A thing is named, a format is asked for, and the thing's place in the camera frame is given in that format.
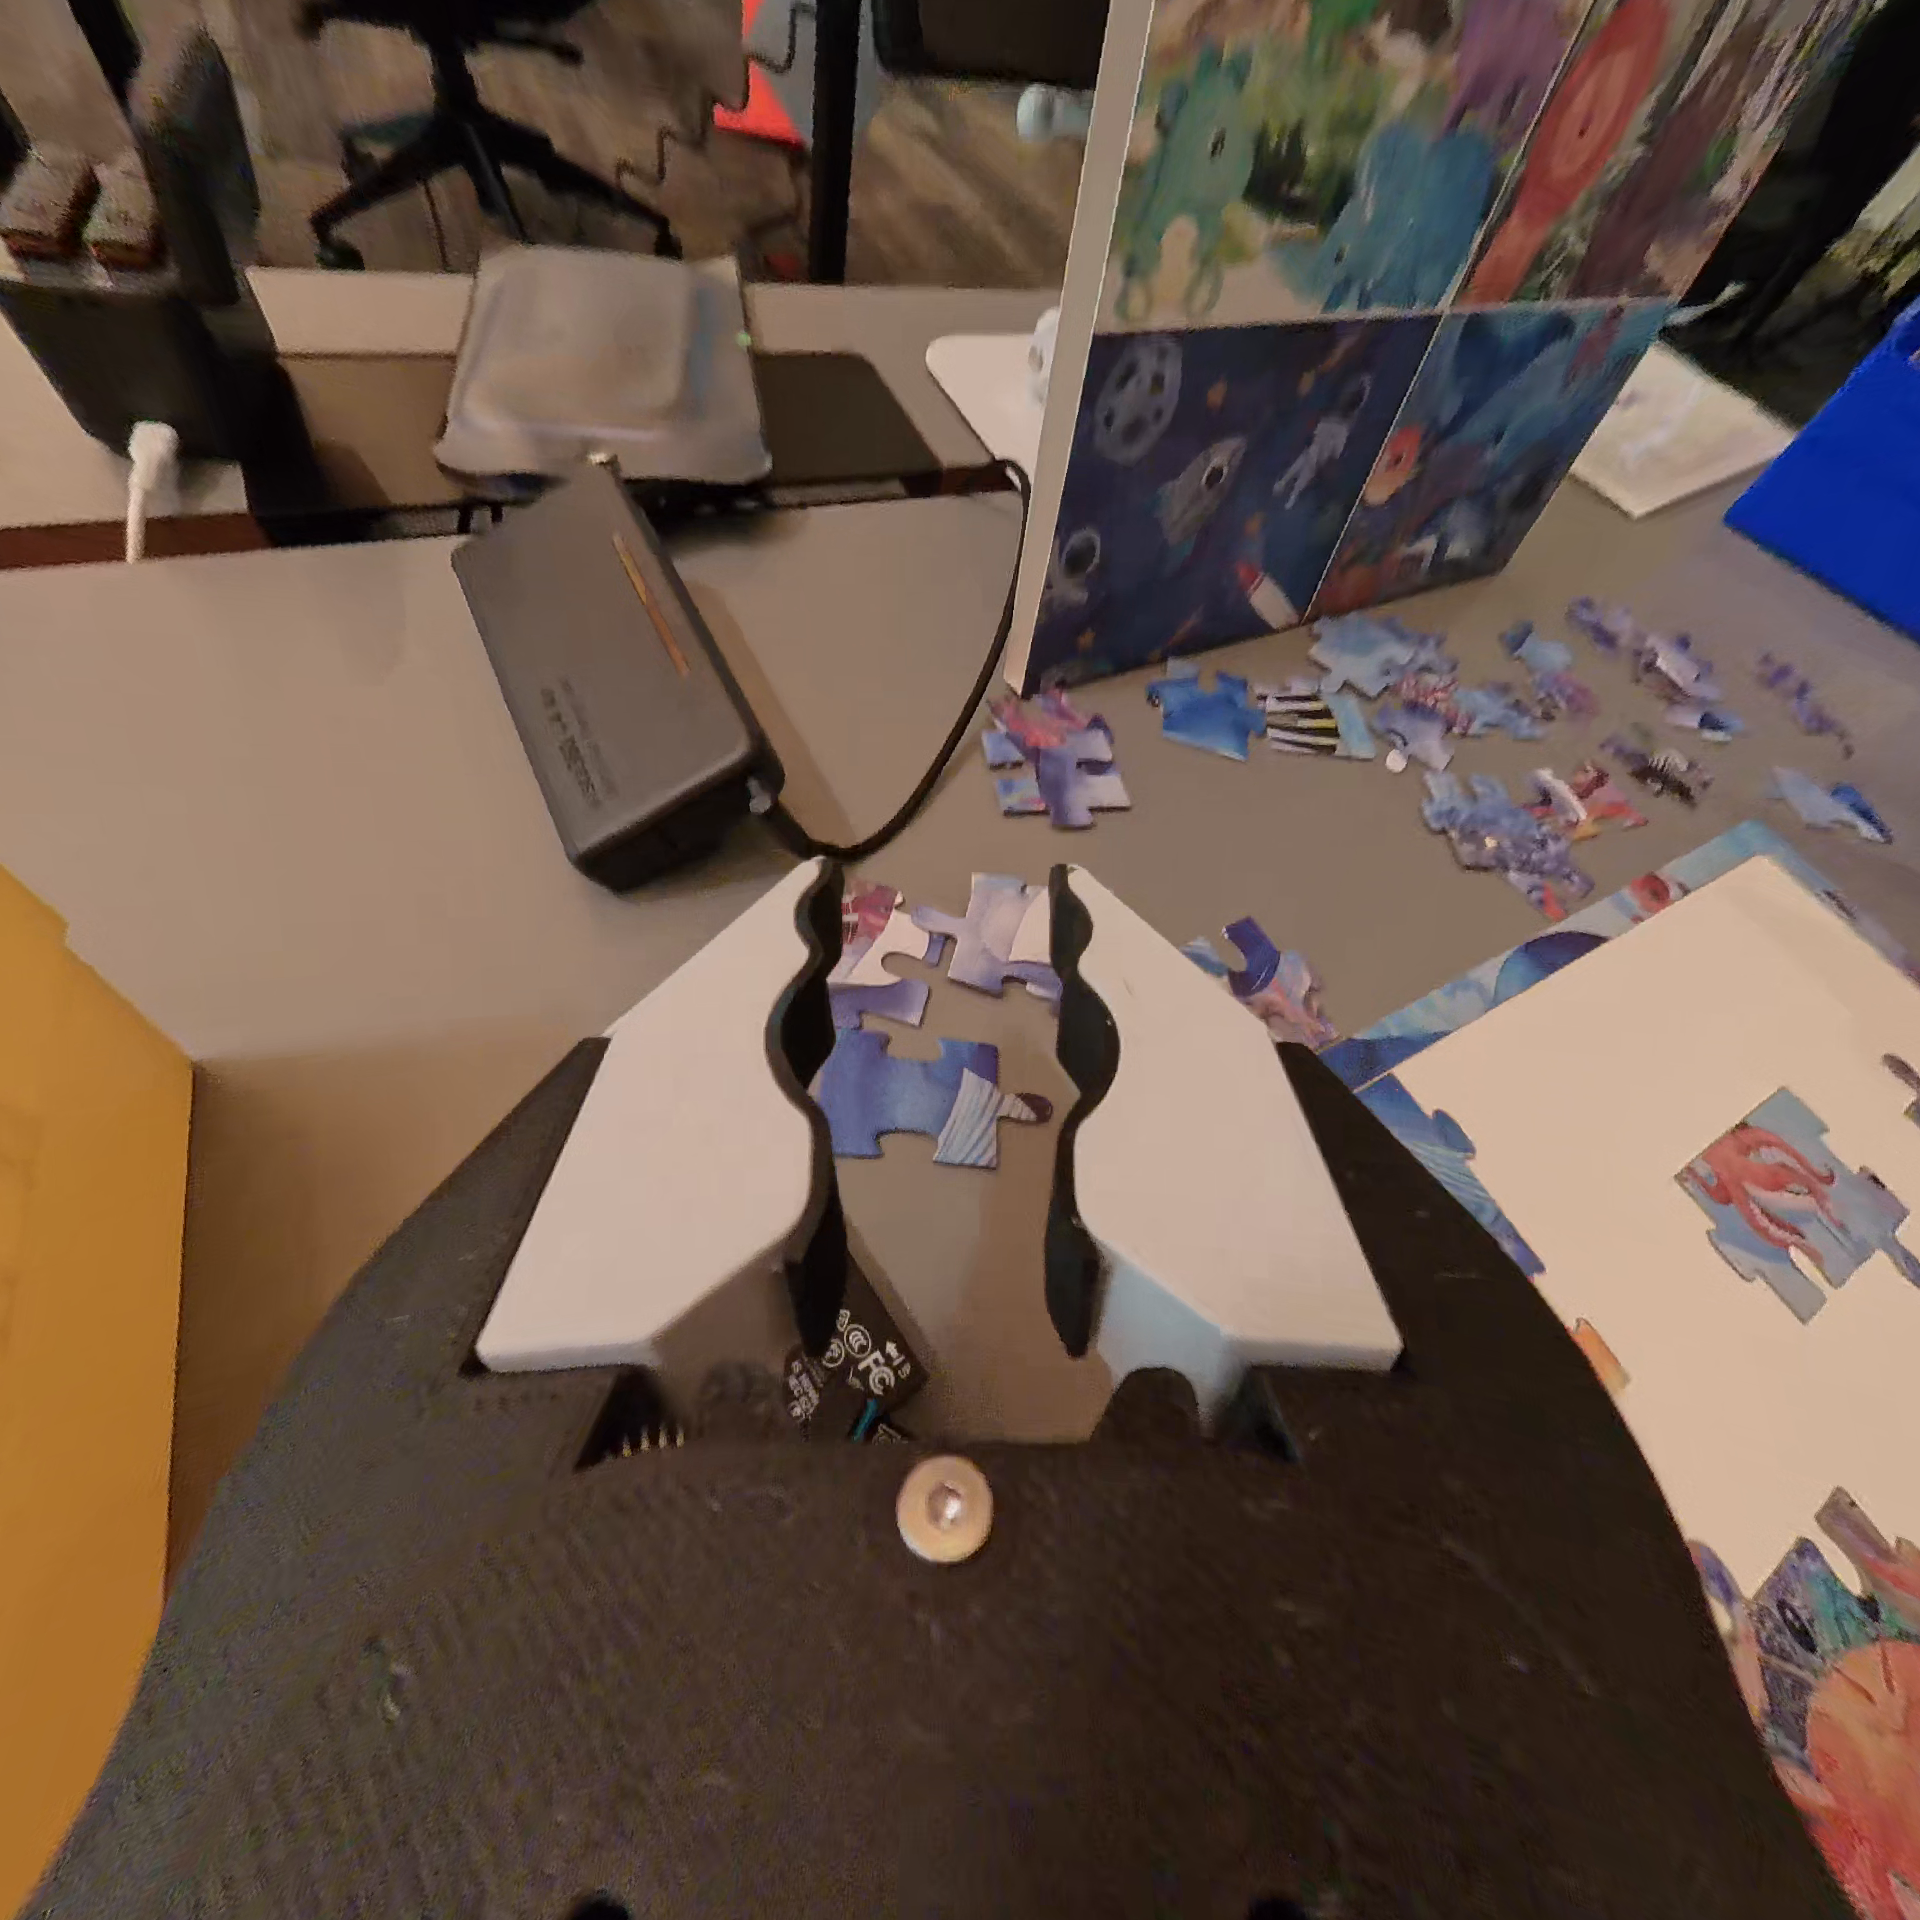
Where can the red floor object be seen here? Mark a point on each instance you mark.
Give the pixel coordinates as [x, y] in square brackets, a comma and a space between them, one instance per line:
[758, 113]

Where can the black metal pole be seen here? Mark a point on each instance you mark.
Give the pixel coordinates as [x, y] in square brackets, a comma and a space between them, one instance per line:
[836, 134]

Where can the black battery charger dock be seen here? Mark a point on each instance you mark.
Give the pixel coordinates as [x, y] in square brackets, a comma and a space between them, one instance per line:
[165, 344]

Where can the pile of loose puzzle pieces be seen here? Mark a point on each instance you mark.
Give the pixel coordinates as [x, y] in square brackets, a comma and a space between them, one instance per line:
[1048, 765]

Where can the yellow plastic bin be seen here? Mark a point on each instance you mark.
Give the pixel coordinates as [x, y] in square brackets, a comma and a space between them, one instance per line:
[77, 1274]

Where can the printed instruction sheet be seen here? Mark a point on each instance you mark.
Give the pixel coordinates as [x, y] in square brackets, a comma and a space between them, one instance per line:
[1678, 430]

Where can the white puzzle frame tray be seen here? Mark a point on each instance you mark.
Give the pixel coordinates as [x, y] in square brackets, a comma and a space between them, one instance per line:
[1576, 1126]

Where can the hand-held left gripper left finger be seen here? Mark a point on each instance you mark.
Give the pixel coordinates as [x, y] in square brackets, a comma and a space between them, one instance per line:
[660, 1169]

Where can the blue plastic bin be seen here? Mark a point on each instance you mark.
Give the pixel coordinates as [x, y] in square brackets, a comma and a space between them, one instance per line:
[1847, 494]

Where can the illustrated puzzle box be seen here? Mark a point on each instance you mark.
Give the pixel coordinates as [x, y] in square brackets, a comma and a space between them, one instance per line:
[1273, 452]

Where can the pink striped puzzle piece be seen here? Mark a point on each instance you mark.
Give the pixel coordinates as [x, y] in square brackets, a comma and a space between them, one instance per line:
[1589, 799]

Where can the striped whale tail puzzle piece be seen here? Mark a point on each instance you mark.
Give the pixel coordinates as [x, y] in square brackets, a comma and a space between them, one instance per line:
[900, 1103]

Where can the assembled octopus puzzle section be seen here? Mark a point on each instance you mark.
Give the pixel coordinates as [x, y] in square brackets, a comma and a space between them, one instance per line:
[1776, 1188]

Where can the grey device with green light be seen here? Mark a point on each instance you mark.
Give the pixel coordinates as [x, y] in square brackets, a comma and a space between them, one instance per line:
[599, 359]

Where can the purple coral puzzle piece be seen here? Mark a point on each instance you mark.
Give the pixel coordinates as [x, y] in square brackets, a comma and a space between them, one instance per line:
[1273, 990]

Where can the assembled crab puzzle section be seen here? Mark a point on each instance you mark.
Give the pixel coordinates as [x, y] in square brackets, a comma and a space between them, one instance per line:
[1847, 1726]

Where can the white stand base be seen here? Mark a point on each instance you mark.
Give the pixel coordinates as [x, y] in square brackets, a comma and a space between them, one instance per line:
[973, 383]

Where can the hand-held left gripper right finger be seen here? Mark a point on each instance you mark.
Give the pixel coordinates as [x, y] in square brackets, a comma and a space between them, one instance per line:
[1230, 1188]

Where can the black office chair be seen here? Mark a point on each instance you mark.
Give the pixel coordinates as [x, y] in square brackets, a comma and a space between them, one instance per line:
[466, 88]

